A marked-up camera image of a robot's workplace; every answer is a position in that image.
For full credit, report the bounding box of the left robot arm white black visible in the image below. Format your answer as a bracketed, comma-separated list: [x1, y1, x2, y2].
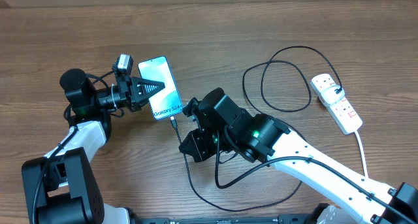
[22, 66, 165, 223]

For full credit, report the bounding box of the black USB-C charging cable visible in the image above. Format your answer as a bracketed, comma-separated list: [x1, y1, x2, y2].
[169, 45, 344, 213]

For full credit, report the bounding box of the white power strip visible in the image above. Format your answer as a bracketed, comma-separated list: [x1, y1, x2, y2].
[310, 74, 363, 136]

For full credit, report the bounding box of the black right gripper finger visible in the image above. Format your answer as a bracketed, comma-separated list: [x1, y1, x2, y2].
[179, 129, 220, 163]
[182, 97, 203, 126]

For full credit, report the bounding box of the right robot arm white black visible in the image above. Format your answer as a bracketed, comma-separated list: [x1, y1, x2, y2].
[179, 88, 417, 223]

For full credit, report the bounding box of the Galaxy S24 smartphone blue screen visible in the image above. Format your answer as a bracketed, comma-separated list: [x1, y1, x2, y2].
[137, 56, 184, 121]

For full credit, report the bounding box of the white power strip cord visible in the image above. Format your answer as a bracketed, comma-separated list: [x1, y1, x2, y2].
[354, 130, 370, 179]

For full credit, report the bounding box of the white charger plug adapter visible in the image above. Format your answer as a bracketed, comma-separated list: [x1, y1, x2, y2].
[319, 85, 345, 106]

